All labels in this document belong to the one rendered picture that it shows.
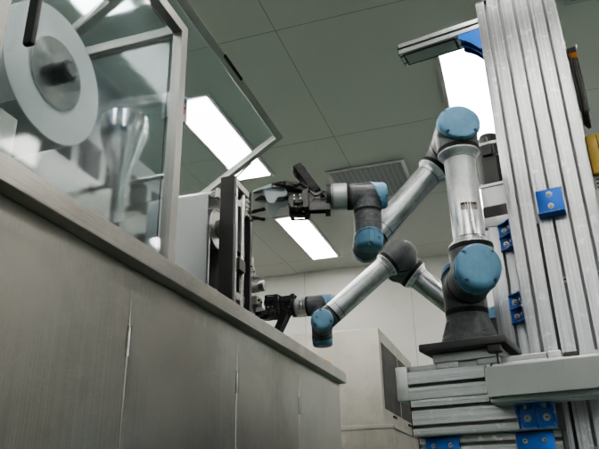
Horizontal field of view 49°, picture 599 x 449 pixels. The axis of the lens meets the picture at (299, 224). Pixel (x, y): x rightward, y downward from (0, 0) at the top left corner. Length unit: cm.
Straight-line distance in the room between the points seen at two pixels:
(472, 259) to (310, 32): 227
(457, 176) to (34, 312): 117
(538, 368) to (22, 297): 111
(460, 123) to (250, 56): 220
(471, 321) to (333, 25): 225
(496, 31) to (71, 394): 181
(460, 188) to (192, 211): 94
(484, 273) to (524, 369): 25
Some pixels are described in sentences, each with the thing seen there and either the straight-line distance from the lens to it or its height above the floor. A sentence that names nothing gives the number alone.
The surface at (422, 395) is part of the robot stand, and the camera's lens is 179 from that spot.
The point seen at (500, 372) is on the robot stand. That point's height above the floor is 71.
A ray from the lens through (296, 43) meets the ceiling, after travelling 379.
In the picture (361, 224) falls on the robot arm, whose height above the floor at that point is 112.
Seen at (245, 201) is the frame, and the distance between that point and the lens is 225.
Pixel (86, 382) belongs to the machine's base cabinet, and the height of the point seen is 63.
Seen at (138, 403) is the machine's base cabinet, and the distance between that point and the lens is 125.
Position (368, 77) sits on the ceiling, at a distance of 408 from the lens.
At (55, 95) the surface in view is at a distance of 125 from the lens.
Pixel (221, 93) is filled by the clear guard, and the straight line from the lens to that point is 257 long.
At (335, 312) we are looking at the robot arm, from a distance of 226.
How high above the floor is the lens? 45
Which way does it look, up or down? 23 degrees up
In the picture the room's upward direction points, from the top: 1 degrees counter-clockwise
